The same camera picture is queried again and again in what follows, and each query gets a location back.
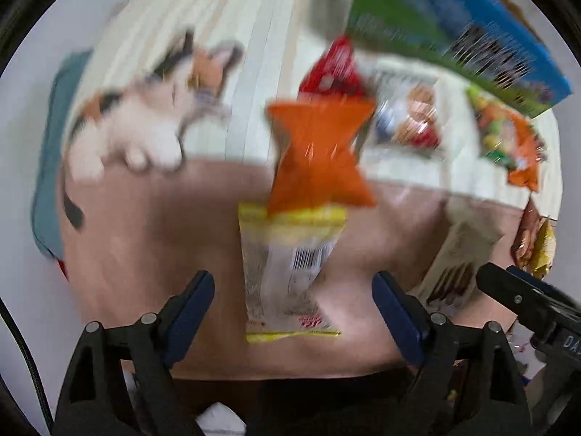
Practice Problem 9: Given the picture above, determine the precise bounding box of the yellow panda snack packet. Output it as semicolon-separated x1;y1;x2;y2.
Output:
528;219;556;279

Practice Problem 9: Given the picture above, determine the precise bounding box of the brown cookie packet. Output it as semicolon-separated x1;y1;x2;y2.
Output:
511;197;542;270

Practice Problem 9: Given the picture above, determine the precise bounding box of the clear yellow-edged snack packet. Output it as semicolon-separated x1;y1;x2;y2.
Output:
238;203;348;343

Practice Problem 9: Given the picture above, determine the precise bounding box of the cranberry oat cookie packet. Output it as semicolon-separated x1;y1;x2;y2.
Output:
363;67;442;158

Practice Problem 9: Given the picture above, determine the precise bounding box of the small red snack packet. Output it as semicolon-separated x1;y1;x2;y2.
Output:
298;36;366;97

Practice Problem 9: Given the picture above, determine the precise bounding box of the orange crinkled snack packet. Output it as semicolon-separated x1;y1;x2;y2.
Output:
266;97;376;215

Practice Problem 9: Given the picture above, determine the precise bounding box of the cat print striped blanket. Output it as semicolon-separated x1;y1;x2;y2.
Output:
61;0;530;379

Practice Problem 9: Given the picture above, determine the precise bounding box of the milk carton cardboard box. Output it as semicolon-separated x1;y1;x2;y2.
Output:
308;0;573;120

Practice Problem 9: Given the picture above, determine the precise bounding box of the colourful candy balls packet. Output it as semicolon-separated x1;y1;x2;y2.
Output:
466;86;518;170

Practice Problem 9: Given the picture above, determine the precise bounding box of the black cable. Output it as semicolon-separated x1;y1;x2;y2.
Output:
0;298;53;436

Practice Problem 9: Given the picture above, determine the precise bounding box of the teal folded blanket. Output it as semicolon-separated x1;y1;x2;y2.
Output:
31;50;93;261

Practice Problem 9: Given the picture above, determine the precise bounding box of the chocolate wafer stick packet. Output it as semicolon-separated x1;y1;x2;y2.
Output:
412;198;502;317

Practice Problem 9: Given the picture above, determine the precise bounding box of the red object under bed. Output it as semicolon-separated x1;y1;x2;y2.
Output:
56;259;69;280

